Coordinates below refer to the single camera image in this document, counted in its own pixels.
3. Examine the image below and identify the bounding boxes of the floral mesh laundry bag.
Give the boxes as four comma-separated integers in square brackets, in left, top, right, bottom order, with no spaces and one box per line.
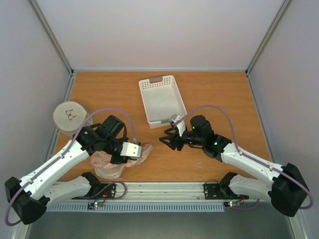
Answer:
[90,144,154,180]

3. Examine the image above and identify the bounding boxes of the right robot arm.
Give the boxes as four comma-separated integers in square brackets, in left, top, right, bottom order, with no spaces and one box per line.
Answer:
[159,115,309,217]

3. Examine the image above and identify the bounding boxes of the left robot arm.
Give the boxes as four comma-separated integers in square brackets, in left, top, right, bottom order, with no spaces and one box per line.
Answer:
[4,115,142,225]

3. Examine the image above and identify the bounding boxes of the white round mesh laundry bag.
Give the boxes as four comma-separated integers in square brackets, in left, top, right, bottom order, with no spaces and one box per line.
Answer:
[53,101,89,136]

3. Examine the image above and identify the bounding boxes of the white plastic basket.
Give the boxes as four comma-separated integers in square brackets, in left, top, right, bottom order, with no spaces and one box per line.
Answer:
[139,75,187,129]

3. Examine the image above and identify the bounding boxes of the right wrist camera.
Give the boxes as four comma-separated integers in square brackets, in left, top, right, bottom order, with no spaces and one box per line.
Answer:
[169,114,187,137]

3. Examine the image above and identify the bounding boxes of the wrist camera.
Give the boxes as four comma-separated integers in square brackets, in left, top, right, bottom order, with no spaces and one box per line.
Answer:
[120,142,142,158]
[169,114,187,137]

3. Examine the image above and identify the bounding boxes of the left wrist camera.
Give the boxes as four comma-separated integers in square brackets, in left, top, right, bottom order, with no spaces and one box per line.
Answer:
[120,142,142,158]

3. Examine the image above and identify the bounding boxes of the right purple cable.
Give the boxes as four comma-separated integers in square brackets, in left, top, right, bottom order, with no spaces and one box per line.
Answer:
[174,104,314,210]

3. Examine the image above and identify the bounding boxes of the purple cable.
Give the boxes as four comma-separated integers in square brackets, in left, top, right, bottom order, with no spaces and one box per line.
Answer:
[4,107,142,227]
[174,104,314,210]

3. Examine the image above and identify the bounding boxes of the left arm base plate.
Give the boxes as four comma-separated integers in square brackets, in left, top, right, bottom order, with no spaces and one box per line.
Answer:
[73,183,116,200]

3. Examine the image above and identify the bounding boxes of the aluminium mounting rail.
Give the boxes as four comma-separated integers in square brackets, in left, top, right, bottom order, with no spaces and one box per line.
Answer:
[44,175,271,206]

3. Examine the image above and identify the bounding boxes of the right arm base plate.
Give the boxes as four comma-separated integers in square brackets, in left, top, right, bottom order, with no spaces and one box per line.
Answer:
[203,181,249,200]

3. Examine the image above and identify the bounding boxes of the grey slotted cable duct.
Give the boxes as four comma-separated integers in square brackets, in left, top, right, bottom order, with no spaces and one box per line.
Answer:
[47,202,224,213]

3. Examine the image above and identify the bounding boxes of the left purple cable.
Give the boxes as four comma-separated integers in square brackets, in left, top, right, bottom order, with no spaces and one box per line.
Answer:
[4,107,142,227]

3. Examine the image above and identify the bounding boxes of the left aluminium frame post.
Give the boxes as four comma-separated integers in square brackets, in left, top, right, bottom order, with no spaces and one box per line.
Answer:
[28,0,74,76]

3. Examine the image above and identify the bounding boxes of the aluminium frame post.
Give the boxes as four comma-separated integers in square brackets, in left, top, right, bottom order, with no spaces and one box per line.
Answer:
[28,0,74,76]
[245,0,292,77]

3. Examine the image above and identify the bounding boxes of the right aluminium frame post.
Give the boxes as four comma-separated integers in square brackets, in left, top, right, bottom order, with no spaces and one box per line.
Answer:
[245,0,292,77]

